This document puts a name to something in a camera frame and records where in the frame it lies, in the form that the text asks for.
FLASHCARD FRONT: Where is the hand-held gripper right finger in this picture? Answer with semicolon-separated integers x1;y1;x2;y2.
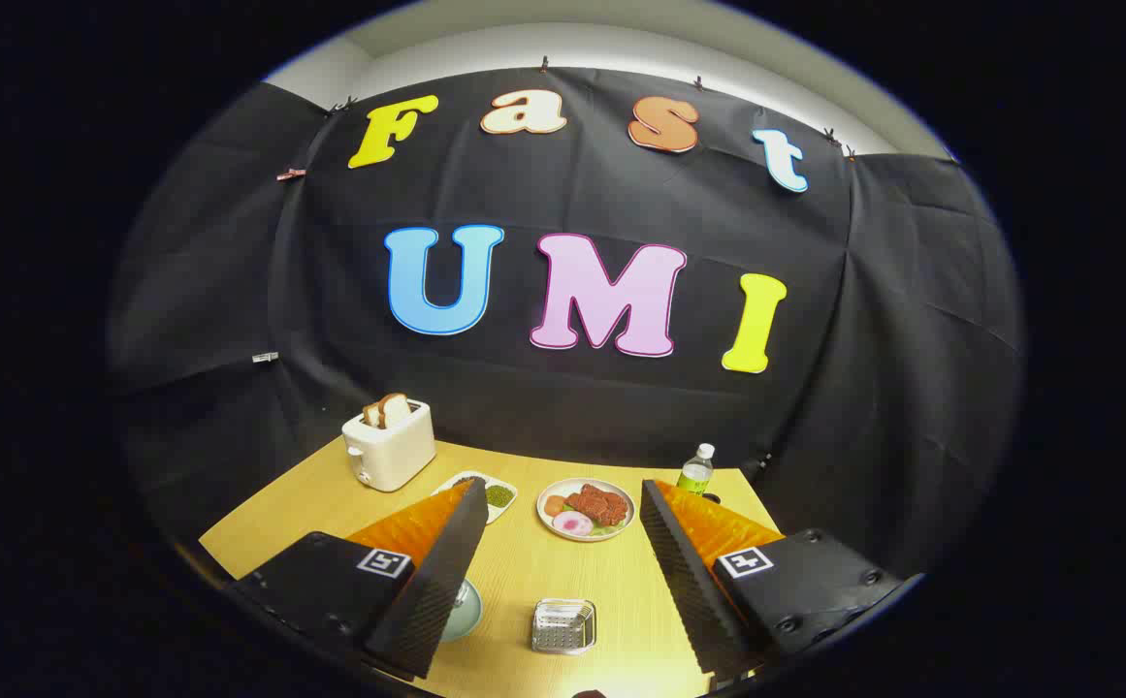
638;478;924;682

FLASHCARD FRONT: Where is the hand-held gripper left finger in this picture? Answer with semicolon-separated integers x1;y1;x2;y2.
228;477;491;682

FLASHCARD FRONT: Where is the light teal plate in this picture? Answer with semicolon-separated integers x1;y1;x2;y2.
438;580;483;643

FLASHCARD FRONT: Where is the white divided dish with beans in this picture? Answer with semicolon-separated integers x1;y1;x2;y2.
432;471;518;525

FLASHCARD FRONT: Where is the green label water bottle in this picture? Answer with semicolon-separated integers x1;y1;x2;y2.
676;443;716;496

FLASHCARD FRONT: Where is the red braised meat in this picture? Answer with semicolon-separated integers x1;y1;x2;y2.
565;485;629;527

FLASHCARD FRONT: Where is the white plate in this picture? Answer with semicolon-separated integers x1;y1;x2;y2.
536;478;636;542

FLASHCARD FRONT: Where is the white toaster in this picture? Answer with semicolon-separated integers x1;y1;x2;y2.
342;399;436;492

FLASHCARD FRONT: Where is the metal wire basket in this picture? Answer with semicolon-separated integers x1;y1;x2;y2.
531;598;597;655

